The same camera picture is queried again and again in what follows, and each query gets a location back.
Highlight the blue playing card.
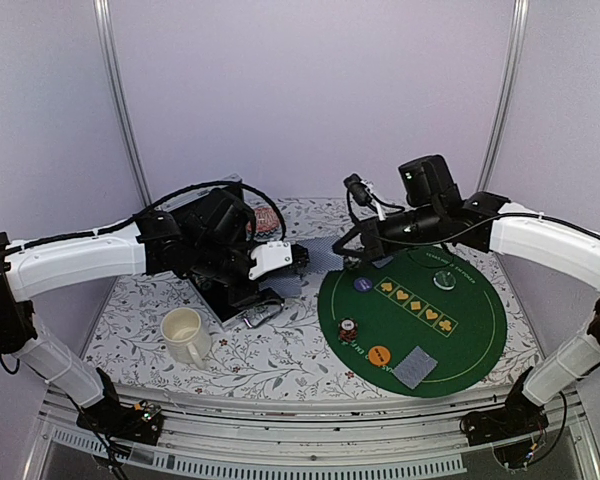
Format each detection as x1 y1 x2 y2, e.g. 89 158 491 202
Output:
298 236 343 273
397 346 438 389
372 256 394 269
392 360 411 387

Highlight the purple small blind button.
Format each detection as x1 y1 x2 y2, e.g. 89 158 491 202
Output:
353 277 374 293

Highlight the red black poker chip stack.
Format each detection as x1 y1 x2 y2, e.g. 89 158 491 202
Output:
338 318 358 343

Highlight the orange big blind button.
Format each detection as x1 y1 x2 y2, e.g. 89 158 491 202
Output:
367 345 391 367

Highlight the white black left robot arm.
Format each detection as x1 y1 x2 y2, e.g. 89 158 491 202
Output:
0 180 294 434

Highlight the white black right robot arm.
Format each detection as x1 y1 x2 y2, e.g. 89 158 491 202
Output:
333 155 600 436

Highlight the cream ceramic mug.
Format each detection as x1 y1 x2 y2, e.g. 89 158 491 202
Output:
160 308 212 370

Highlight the white floral tablecloth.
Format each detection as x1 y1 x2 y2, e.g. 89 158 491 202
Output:
84 198 542 401

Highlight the clear glass dealer button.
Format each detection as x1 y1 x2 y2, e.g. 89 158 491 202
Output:
433 270 456 291

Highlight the green round poker mat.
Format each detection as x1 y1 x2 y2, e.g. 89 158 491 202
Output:
317 247 507 398

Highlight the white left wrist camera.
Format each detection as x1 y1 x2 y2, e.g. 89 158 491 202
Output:
248 241 292 280

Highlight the aluminium frame rail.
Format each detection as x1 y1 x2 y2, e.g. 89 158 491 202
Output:
22 384 600 480

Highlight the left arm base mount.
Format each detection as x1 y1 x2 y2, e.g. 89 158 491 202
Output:
76 397 164 446

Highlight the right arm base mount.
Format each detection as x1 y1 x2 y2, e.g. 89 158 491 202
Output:
459 400 549 446

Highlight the right aluminium post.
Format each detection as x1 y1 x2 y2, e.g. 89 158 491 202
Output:
476 0 529 191

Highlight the aluminium post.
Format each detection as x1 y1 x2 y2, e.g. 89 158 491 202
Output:
93 0 152 206
476 0 529 191

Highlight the left aluminium post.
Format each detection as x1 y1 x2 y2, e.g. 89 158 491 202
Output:
93 0 152 206

